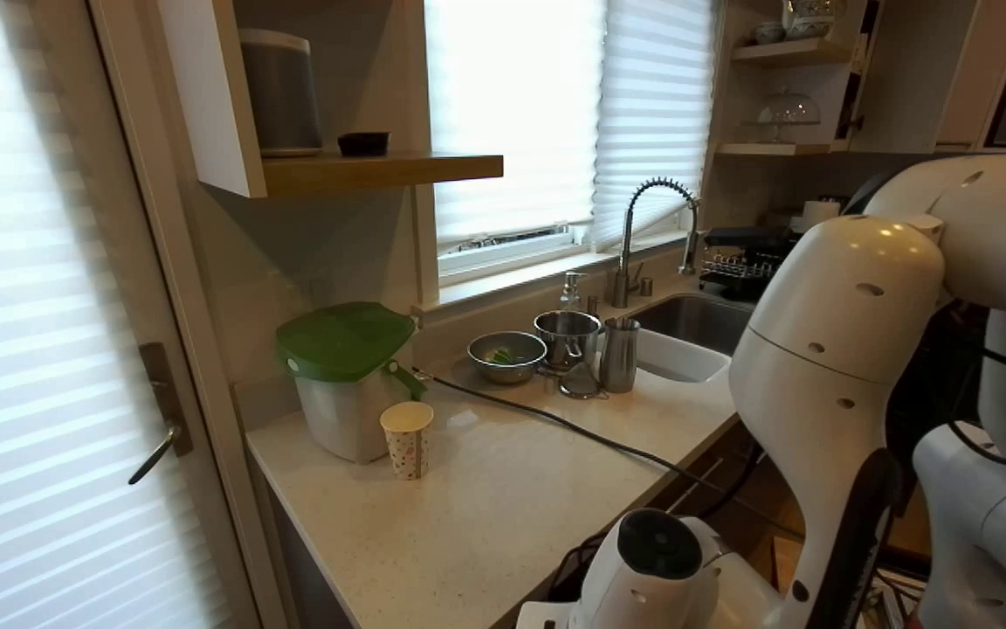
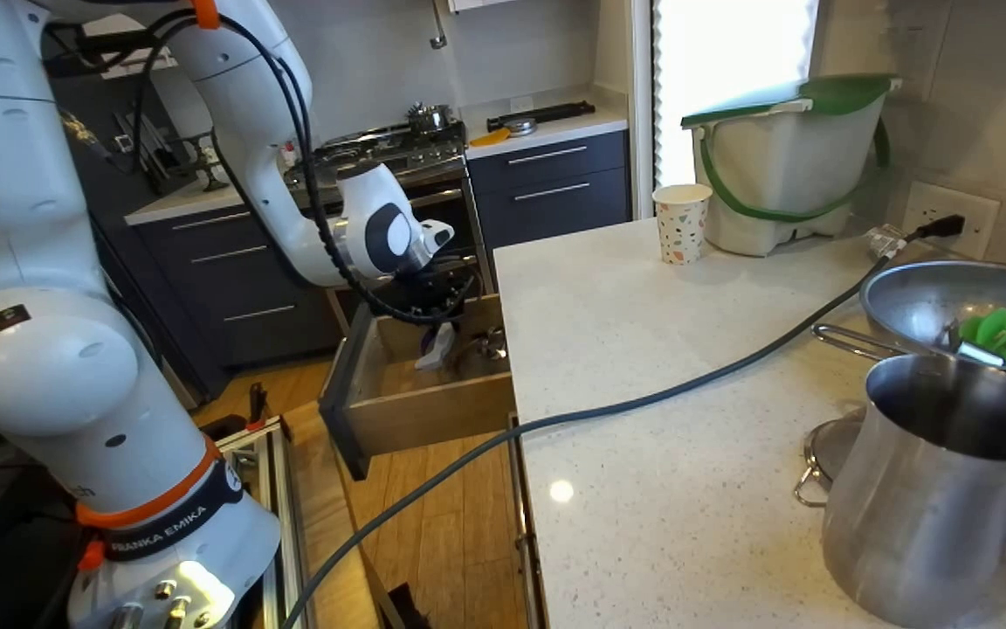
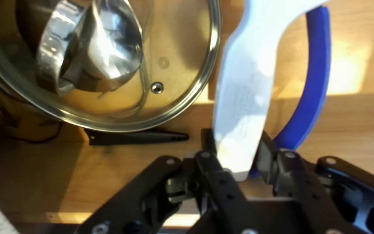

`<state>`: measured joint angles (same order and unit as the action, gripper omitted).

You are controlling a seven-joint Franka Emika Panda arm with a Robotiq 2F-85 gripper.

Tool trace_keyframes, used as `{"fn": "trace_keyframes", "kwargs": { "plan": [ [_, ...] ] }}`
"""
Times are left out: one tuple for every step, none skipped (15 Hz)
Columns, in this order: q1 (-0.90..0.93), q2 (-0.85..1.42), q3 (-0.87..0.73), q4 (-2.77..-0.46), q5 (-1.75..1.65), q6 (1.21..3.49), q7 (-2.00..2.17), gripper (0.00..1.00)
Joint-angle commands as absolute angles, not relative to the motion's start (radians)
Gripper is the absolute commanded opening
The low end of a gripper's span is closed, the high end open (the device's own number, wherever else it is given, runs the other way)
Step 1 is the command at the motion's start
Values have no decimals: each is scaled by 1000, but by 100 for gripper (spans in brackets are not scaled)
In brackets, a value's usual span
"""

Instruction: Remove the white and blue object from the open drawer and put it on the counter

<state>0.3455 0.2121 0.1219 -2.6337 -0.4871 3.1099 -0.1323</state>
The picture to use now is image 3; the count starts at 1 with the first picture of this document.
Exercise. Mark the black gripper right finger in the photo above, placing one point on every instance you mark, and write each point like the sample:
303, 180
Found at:
295, 183

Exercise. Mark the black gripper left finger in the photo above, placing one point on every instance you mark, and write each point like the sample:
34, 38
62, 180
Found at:
214, 183

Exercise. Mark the wooden drawer with grey front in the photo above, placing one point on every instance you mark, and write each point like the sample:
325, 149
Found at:
360, 131

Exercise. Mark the black pointed utensil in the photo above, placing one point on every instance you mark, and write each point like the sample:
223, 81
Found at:
140, 137

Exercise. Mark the glass pot lid steel knob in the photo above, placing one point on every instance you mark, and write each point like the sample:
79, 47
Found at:
169, 56

